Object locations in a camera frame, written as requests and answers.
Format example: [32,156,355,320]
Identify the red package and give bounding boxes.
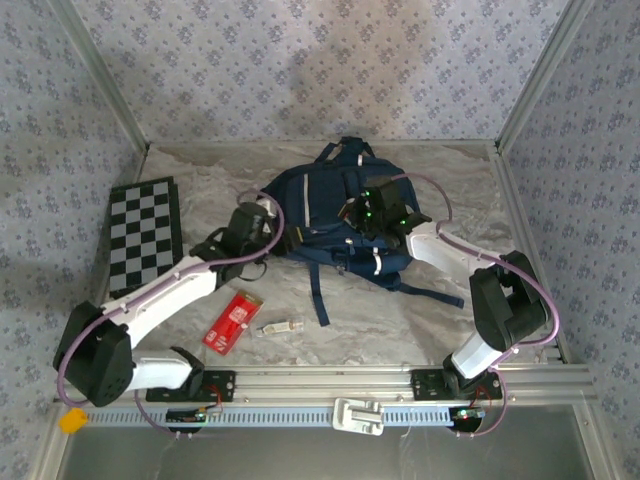
[201,288,265,357]

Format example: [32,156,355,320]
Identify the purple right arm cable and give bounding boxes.
[392,172,560,441]

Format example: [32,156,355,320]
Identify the aluminium frame side rail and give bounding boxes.
[489,144,571,364]

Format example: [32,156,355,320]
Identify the grey metal sheet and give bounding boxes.
[54,429,601,480]

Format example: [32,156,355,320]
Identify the clear plastic packaged item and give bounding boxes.
[254,317,305,337]

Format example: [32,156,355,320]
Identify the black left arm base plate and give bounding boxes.
[144,368,237,404]

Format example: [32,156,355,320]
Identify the aluminium frame post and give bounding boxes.
[494,0,596,156]
[47,0,151,154]

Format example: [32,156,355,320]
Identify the small yellow block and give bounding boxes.
[58,407,90,434]

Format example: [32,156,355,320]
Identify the grey slotted cable duct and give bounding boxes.
[87,407,456,429]

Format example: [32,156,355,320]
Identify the black grey folding chessboard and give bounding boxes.
[108,176,184,301]

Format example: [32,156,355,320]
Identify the navy blue backpack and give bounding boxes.
[259,135,466,327]

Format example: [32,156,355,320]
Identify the white plastic bracket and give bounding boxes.
[332,397,386,435]

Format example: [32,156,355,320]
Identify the aluminium mounting rail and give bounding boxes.
[52,365,591,405]

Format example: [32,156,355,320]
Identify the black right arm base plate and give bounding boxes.
[409,368,503,401]

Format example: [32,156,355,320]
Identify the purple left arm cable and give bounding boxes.
[55,189,287,442]

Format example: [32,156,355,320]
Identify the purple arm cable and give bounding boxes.
[392,172,560,441]
[55,189,287,442]

